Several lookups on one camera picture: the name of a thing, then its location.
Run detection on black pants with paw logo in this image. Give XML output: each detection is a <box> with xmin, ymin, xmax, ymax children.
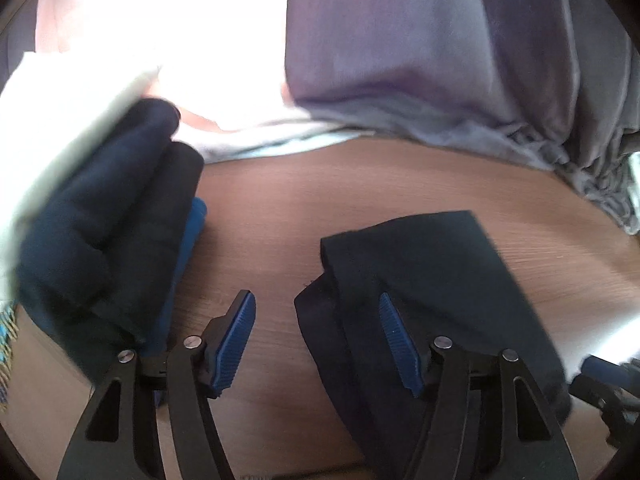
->
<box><xmin>294</xmin><ymin>211</ymin><xmax>572</xmax><ymax>479</ymax></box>

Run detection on yellow plaid blanket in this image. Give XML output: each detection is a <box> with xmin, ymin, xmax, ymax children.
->
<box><xmin>0</xmin><ymin>301</ymin><xmax>18</xmax><ymax>411</ymax></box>

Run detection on blue folded garment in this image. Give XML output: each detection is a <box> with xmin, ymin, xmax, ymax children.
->
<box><xmin>142</xmin><ymin>197</ymin><xmax>207</xmax><ymax>356</ymax></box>

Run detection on white sheer curtain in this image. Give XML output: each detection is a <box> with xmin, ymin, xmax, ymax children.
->
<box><xmin>36</xmin><ymin>0</ymin><xmax>360</xmax><ymax>163</ymax></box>

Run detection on grey purple curtain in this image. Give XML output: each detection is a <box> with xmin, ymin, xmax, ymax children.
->
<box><xmin>285</xmin><ymin>0</ymin><xmax>639</xmax><ymax>234</ymax></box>

